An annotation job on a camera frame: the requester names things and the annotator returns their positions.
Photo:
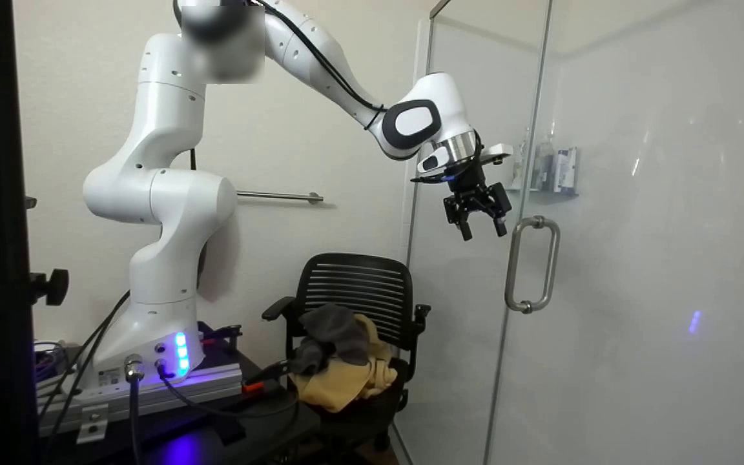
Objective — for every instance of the shower caddy shelf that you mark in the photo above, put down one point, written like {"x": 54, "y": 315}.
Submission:
{"x": 554, "y": 195}

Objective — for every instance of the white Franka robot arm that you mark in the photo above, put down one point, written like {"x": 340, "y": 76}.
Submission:
{"x": 166, "y": 196}

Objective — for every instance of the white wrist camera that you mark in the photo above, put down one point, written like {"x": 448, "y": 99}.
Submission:
{"x": 430, "y": 165}

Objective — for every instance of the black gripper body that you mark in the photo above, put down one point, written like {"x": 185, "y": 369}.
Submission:
{"x": 472, "y": 188}

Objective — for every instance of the metal towel bar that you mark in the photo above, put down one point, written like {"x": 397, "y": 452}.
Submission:
{"x": 283, "y": 196}

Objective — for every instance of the gray towel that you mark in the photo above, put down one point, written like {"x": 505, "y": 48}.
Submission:
{"x": 335, "y": 330}

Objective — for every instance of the aluminum mounting rail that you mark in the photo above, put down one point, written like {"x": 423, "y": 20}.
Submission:
{"x": 175, "y": 391}

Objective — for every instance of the blue purple clamp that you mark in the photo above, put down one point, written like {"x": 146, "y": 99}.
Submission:
{"x": 219, "y": 330}

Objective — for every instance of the black camera stand post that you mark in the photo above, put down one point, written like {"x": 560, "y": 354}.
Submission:
{"x": 2, "y": 215}

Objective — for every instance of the glass shower door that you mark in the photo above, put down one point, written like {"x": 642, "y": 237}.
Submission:
{"x": 647, "y": 259}

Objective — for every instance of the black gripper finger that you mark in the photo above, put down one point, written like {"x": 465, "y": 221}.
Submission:
{"x": 464, "y": 225}
{"x": 499, "y": 221}

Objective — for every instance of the yellow towel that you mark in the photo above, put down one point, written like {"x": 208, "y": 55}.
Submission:
{"x": 348, "y": 378}

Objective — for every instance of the black mesh office chair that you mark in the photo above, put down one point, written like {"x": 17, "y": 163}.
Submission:
{"x": 354, "y": 279}

